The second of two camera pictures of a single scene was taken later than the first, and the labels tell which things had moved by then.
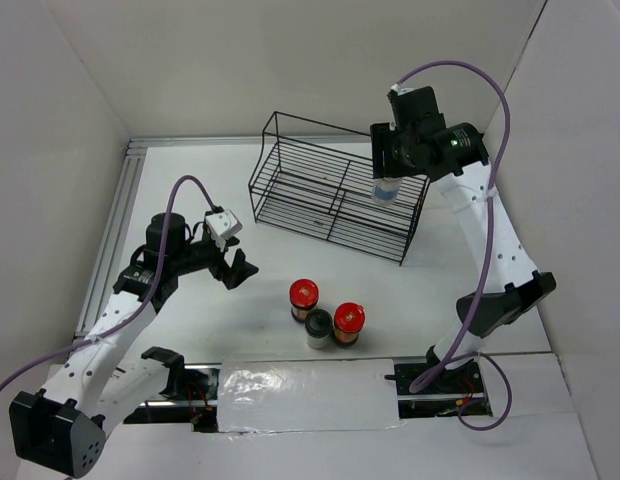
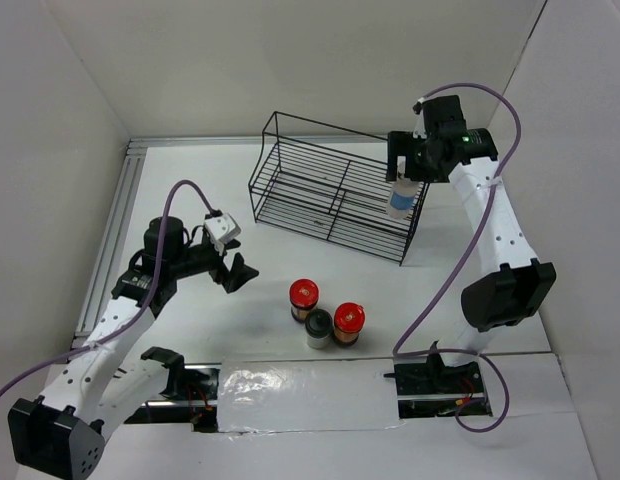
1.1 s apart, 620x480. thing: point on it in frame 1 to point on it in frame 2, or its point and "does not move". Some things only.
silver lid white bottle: (385, 190) to (403, 192)
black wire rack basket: (317, 179) does not move
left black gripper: (240, 268) does not move
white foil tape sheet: (311, 395) does not move
